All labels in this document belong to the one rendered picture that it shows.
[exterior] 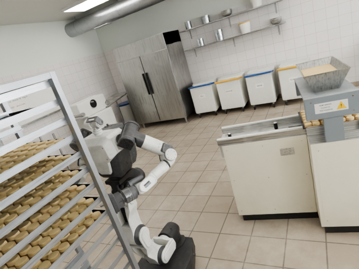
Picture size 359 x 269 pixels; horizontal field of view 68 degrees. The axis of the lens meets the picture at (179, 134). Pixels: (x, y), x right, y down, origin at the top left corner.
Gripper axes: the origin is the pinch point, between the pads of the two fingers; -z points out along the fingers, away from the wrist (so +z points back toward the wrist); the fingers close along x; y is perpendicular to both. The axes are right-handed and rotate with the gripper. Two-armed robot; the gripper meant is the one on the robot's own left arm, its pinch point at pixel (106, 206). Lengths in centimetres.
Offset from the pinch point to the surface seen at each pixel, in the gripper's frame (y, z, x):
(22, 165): 20, -26, 45
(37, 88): 9, -8, 72
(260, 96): -235, 398, -76
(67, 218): 5.6, -20.1, 8.5
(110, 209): 8.4, 0.0, 2.0
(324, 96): 43, 149, 13
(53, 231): 14.8, -27.5, 10.0
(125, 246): 8.3, -0.6, -22.9
